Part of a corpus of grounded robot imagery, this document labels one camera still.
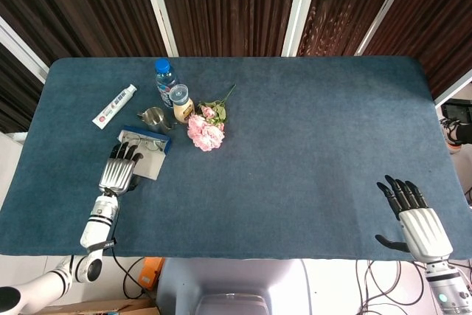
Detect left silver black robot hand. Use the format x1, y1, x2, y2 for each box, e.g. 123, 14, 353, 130
97, 140, 144, 198

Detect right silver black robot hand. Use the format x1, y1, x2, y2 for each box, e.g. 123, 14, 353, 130
375, 174, 454, 263

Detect blue glasses case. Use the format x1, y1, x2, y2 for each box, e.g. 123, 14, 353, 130
118, 125, 173, 182

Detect black frame eyeglasses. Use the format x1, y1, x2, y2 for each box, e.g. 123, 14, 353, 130
123, 136, 165, 152

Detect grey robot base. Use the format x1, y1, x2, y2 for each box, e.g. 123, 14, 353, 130
156, 257, 313, 315

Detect cardboard box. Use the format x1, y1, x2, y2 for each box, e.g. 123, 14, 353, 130
21, 297, 162, 315

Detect steel cup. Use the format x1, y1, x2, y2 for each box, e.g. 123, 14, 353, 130
136, 106, 177, 134

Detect white toothpaste tube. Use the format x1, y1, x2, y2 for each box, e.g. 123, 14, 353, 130
91, 83, 139, 131

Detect cream sauce bottle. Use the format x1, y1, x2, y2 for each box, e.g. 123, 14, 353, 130
168, 83, 195, 125

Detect white sneaker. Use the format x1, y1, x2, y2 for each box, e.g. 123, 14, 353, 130
440, 117, 466, 156

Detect pink flower bouquet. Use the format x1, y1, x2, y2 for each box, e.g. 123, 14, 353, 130
187, 84, 237, 153

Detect orange device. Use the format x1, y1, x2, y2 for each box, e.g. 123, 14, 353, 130
142, 257, 165, 290

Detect blue cap water bottle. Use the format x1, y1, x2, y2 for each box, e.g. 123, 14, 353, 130
154, 58, 180, 109

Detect brown curtain panel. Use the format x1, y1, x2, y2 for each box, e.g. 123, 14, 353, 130
0, 44, 46, 134
363, 0, 472, 99
298, 0, 409, 58
0, 0, 170, 72
154, 0, 303, 58

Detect black monitor device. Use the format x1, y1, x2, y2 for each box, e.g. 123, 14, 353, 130
441, 99, 472, 124

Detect blue table cloth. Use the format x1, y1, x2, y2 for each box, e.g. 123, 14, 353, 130
0, 55, 472, 261

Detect dark floor cable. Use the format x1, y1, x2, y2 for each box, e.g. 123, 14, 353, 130
354, 259, 425, 315

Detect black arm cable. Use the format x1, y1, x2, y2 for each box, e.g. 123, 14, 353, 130
109, 244, 148, 300

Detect black looped floor cable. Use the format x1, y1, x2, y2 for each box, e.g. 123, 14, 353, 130
122, 257, 147, 300

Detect white partition post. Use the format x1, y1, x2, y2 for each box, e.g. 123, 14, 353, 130
0, 15, 51, 83
138, 0, 180, 58
353, 0, 420, 57
434, 70, 472, 109
281, 0, 322, 58

